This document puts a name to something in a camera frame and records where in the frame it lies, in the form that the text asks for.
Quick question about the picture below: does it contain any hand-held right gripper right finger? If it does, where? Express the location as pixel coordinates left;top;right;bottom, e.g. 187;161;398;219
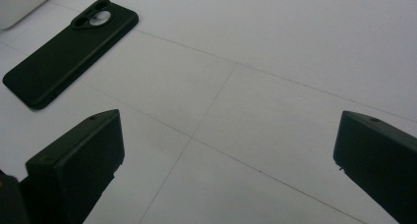
332;110;417;224

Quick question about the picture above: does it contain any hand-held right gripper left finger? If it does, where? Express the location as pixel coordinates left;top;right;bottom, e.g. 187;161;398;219
19;108;126;224

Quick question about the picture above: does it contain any black phone case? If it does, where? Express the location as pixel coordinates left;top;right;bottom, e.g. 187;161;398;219
2;0;140;111

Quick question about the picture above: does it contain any white container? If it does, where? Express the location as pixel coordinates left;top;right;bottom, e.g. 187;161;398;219
0;0;64;31

